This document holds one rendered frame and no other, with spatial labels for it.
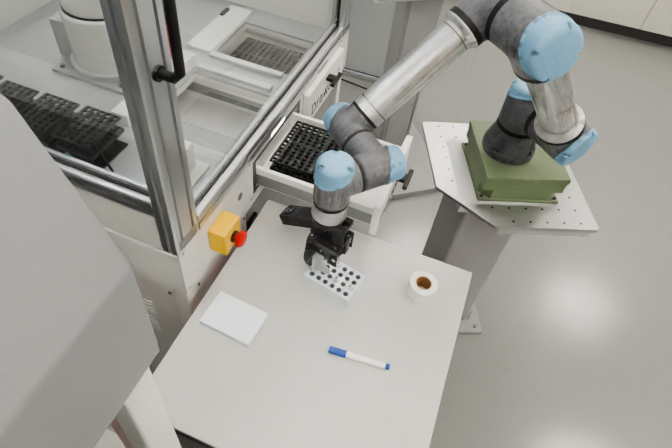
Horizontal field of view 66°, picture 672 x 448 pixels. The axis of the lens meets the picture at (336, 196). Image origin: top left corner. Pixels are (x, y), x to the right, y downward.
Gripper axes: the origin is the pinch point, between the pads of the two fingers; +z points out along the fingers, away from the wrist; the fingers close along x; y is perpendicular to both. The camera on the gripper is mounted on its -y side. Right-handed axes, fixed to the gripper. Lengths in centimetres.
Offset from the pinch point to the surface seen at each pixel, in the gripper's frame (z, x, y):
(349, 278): 1.8, 2.4, 8.5
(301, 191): -5.6, 12.9, -13.2
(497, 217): 5, 47, 31
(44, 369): -69, -59, 14
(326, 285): 1.6, -2.6, 5.2
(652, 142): 82, 235, 84
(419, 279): 2.3, 12.5, 22.6
